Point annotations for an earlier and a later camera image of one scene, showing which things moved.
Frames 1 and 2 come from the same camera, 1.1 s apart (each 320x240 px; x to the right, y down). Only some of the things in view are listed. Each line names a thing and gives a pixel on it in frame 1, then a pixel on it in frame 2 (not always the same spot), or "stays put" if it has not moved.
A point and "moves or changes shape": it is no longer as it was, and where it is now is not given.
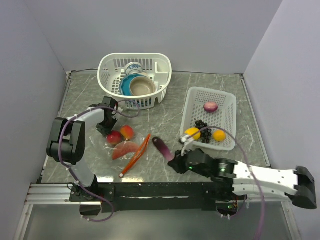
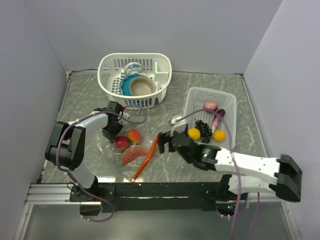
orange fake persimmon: (127, 131) to (134, 135)
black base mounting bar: (142, 197) stays put
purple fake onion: (210, 107) stays put
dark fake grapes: (205, 134) stays put
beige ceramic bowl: (140, 85) stays put
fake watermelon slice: (124, 147) to (133, 152)
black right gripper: (177, 163) to (163, 138)
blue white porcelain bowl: (133, 68) stays put
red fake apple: (114, 138) moves or changes shape
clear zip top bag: (122, 154) moves or changes shape
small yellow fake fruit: (219, 135) stays put
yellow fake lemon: (191, 131) stays put
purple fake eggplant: (163, 148) to (219, 115)
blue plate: (125, 83) stays put
